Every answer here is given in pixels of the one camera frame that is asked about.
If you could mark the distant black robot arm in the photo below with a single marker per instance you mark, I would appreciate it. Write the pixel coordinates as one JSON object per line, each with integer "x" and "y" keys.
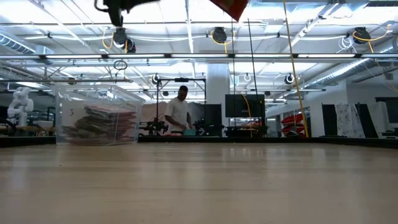
{"x": 200, "y": 126}
{"x": 155, "y": 126}

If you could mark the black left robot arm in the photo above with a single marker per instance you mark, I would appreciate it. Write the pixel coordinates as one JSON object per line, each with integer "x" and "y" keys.
{"x": 115, "y": 12}

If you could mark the black cabinet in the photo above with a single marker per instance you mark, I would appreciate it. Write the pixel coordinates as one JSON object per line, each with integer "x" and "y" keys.
{"x": 214, "y": 115}

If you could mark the person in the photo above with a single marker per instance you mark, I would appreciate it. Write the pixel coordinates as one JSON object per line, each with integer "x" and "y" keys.
{"x": 177, "y": 113}

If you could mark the teal box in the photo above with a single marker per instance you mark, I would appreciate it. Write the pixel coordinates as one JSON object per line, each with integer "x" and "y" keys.
{"x": 189, "y": 132}

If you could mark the white pillar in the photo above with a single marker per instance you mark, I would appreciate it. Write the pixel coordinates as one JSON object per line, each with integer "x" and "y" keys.
{"x": 217, "y": 84}

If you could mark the black television screen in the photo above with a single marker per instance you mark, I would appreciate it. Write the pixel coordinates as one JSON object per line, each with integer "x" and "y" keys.
{"x": 233, "y": 105}

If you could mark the long ceiling light strip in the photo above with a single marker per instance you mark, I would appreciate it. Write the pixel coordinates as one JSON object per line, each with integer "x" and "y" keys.
{"x": 199, "y": 56}
{"x": 280, "y": 90}

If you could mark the clear plastic bin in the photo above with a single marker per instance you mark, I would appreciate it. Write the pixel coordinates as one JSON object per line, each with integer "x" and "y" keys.
{"x": 130, "y": 96}

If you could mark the red stacked objects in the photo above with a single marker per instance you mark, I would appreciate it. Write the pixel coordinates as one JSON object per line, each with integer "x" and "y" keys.
{"x": 292, "y": 119}

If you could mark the white paper label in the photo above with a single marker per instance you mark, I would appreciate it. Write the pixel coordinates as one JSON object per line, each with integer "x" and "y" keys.
{"x": 73, "y": 113}

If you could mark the black standing panel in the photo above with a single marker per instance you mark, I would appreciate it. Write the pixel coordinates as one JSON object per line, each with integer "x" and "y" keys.
{"x": 328, "y": 119}

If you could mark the white patterned cloth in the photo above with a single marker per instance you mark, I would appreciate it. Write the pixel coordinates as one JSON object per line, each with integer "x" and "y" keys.
{"x": 348, "y": 119}

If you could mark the wooden distant table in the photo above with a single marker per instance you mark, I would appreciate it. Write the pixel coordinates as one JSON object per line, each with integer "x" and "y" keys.
{"x": 31, "y": 129}

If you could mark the white humanoid robot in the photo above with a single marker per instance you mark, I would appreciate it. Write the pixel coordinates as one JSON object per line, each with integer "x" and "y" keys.
{"x": 20, "y": 105}

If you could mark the white standing panel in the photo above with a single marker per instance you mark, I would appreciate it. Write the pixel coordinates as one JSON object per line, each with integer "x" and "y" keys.
{"x": 381, "y": 115}

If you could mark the black monitor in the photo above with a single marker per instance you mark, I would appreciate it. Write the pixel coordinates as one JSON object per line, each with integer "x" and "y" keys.
{"x": 393, "y": 109}

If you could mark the black distant rig frame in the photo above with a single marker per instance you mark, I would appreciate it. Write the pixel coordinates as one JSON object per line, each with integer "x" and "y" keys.
{"x": 181, "y": 80}

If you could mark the black metal table frame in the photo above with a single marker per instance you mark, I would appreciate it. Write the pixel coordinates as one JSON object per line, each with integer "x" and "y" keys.
{"x": 248, "y": 140}

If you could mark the silver ventilation duct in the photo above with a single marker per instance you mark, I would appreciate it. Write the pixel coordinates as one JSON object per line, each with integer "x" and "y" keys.
{"x": 342, "y": 73}
{"x": 12, "y": 43}

